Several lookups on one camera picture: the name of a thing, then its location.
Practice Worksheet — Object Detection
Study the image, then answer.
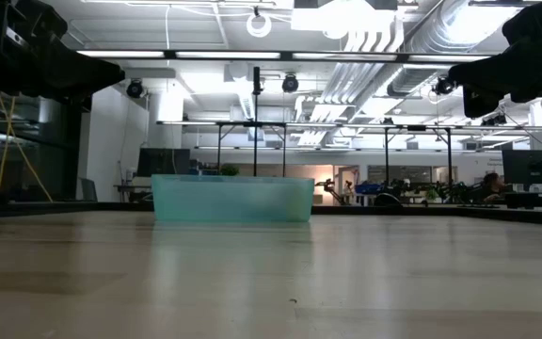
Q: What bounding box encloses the right arm's gripper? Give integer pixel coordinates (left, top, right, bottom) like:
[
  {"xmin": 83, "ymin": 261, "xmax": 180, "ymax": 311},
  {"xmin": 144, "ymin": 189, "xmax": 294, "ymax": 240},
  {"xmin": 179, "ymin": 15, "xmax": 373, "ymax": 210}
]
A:
[{"xmin": 447, "ymin": 40, "xmax": 542, "ymax": 119}]

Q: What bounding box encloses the left arm's gripper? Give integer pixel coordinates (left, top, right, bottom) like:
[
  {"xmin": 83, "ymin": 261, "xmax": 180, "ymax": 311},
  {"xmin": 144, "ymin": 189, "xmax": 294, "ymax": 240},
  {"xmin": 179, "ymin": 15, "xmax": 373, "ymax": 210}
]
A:
[{"xmin": 0, "ymin": 44, "xmax": 127, "ymax": 100}]

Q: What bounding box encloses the translucent teal plastic basket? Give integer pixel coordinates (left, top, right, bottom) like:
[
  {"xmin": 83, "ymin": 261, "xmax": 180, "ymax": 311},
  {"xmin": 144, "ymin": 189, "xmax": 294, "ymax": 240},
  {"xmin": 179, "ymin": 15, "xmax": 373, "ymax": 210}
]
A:
[{"xmin": 151, "ymin": 173, "xmax": 316, "ymax": 224}]

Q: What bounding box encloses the black monitor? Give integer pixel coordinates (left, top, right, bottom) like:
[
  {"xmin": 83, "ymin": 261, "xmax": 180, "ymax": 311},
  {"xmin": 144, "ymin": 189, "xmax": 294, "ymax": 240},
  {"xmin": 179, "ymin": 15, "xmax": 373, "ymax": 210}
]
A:
[
  {"xmin": 137, "ymin": 148, "xmax": 191, "ymax": 178},
  {"xmin": 502, "ymin": 149, "xmax": 542, "ymax": 186}
]

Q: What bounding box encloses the person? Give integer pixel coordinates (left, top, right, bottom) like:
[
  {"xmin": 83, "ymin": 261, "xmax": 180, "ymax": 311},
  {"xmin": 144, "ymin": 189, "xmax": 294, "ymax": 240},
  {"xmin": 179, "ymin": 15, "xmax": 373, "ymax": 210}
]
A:
[{"xmin": 480, "ymin": 172, "xmax": 510, "ymax": 203}]

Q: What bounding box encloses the dark desk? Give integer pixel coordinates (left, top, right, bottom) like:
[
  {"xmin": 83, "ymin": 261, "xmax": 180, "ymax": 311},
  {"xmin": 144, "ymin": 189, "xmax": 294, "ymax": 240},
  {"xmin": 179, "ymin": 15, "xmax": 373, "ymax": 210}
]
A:
[{"xmin": 503, "ymin": 190, "xmax": 542, "ymax": 211}]

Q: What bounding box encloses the black rig frame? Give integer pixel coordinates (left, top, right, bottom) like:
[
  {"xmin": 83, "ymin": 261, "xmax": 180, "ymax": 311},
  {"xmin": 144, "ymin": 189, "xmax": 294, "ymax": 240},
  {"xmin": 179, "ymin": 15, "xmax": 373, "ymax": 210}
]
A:
[{"xmin": 72, "ymin": 49, "xmax": 493, "ymax": 66}]

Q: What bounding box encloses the yellow cable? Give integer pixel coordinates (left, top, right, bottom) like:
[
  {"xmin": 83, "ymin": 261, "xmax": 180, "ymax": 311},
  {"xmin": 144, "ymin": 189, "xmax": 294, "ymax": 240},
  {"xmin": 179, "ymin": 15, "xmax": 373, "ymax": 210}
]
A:
[{"xmin": 0, "ymin": 91, "xmax": 54, "ymax": 203}]

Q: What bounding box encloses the black table edge rail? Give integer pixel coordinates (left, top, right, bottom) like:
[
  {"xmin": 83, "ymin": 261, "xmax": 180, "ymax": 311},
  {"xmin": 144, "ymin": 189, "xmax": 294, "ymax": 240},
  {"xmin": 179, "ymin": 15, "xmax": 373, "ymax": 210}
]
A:
[{"xmin": 0, "ymin": 201, "xmax": 542, "ymax": 228}]

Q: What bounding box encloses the white cable coil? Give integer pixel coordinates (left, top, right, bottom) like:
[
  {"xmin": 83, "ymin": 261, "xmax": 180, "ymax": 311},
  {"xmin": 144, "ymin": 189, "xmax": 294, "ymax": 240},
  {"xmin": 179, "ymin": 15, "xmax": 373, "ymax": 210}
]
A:
[{"xmin": 246, "ymin": 12, "xmax": 273, "ymax": 39}]

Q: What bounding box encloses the black vertical post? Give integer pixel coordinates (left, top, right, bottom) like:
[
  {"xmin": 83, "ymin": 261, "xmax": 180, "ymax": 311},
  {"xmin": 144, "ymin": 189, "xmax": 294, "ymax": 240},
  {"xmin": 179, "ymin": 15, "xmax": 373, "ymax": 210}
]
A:
[{"xmin": 251, "ymin": 65, "xmax": 263, "ymax": 178}]

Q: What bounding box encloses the black neighbouring station frame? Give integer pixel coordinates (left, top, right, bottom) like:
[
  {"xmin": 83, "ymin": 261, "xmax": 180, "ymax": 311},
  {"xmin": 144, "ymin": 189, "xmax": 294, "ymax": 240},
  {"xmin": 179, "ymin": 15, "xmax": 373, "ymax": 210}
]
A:
[{"xmin": 157, "ymin": 120, "xmax": 542, "ymax": 189}]

